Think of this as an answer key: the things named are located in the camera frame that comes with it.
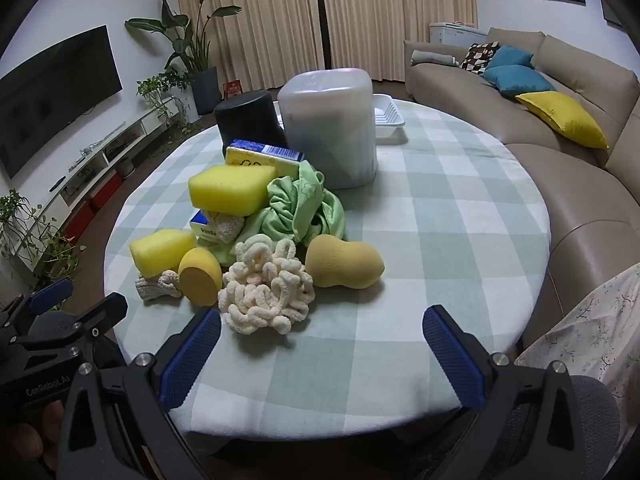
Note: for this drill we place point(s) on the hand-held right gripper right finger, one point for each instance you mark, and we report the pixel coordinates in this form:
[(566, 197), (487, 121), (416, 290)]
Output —
[(455, 360)]

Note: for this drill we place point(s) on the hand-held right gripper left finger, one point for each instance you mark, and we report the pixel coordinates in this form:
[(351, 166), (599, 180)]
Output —
[(192, 355)]

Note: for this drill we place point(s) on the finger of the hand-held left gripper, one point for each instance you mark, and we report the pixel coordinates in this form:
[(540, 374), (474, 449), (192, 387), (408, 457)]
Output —
[(107, 310), (50, 294)]

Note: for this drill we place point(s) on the small yellow rounded sponge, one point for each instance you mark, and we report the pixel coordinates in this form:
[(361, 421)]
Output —
[(160, 252)]

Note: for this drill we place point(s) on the yellow egg-shaped sponge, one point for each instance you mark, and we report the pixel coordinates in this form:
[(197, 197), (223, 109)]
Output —
[(200, 277)]

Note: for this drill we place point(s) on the cream chenille cloth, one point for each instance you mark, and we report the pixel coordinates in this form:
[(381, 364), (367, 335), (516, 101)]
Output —
[(265, 290)]

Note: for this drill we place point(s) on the tan gourd-shaped sponge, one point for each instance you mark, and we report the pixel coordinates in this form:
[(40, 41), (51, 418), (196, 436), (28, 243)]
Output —
[(340, 262)]

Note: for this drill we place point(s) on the large yellow rectangular sponge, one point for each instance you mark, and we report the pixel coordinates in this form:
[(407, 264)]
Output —
[(227, 187)]

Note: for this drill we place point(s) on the green microfibre cloth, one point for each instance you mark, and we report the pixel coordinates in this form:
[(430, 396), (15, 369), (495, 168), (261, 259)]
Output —
[(295, 205)]

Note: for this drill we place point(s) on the blue and yellow sponge pack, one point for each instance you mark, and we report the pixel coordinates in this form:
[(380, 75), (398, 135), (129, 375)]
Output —
[(260, 152)]

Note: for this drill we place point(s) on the white plastic tray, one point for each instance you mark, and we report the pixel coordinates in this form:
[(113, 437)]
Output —
[(387, 117)]

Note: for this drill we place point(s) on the person's left hand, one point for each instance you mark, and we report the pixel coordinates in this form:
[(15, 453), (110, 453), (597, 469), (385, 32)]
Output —
[(27, 435)]

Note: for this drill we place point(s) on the small leafy floor plant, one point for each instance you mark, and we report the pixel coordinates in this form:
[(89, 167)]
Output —
[(30, 240)]

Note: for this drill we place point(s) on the red storage box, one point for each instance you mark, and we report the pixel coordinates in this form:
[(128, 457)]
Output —
[(79, 221), (106, 191)]

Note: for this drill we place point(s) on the black remote control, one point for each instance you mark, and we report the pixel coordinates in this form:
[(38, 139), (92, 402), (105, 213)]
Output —
[(57, 184)]

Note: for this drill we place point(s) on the green checkered tablecloth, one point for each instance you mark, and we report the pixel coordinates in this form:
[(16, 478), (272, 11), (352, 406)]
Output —
[(400, 240)]

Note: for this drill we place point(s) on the white floral cloth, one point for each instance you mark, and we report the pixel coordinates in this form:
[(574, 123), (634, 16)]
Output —
[(590, 330)]

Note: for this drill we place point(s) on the small grey bin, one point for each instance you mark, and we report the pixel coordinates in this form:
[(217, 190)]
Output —
[(125, 167)]

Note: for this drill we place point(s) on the white television stand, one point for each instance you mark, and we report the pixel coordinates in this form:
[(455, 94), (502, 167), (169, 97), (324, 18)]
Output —
[(100, 155)]

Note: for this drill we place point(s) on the beige leather sofa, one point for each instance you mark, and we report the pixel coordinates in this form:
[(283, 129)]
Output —
[(575, 225)]

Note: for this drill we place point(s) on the white plant pot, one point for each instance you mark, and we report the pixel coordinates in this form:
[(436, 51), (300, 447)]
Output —
[(186, 102)]

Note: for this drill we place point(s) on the trailing green plant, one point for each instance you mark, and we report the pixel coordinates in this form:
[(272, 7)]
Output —
[(160, 85)]

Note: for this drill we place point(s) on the black cylindrical container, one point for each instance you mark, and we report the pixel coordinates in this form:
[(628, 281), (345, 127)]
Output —
[(247, 115)]

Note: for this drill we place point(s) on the dark grey planter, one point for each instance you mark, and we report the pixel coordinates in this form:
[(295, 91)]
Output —
[(205, 90)]

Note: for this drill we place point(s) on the red paper bag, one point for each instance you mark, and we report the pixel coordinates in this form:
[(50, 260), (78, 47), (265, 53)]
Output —
[(232, 90)]

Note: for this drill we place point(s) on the translucent plastic container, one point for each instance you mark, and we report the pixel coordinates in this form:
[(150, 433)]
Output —
[(325, 125)]

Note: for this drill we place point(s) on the yellow pillow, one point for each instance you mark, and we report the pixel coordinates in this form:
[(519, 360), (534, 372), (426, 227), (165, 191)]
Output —
[(565, 115)]

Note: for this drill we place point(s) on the tall leafy plant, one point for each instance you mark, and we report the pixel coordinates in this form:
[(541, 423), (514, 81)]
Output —
[(187, 45)]

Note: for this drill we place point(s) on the teal pillow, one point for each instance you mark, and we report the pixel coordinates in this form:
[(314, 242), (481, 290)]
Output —
[(510, 55), (520, 82)]

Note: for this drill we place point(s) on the folded grey blanket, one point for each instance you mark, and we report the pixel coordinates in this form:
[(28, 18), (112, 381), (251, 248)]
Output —
[(430, 56)]

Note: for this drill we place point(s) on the brown patterned pillow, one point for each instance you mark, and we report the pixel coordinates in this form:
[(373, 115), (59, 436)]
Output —
[(477, 55)]

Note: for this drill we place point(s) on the beige curtain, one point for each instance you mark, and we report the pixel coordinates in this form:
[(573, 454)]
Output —
[(400, 20), (260, 25)]

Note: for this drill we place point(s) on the white chest cabinet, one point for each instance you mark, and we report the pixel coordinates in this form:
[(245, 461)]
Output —
[(452, 35)]

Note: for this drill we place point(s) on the green abstract picture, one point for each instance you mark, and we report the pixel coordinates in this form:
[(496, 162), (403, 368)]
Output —
[(611, 10)]

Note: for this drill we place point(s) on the black wall television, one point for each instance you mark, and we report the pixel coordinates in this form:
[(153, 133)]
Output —
[(50, 105)]

